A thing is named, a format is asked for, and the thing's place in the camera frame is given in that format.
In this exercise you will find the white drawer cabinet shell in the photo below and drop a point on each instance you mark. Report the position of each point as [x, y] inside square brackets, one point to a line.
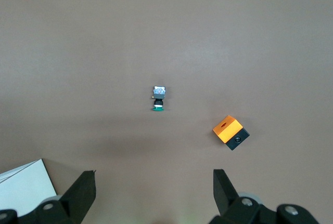
[23, 187]

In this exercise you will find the brown table cover sheet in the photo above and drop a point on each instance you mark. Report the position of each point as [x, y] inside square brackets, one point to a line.
[166, 39]

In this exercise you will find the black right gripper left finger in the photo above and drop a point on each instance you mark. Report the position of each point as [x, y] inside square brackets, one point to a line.
[80, 195]

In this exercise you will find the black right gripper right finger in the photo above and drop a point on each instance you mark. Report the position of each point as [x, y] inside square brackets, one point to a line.
[226, 200]

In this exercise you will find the green push button switch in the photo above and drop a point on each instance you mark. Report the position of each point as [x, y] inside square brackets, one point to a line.
[158, 96]

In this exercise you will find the orange black button enclosure box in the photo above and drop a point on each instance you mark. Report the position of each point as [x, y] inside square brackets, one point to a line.
[229, 133]

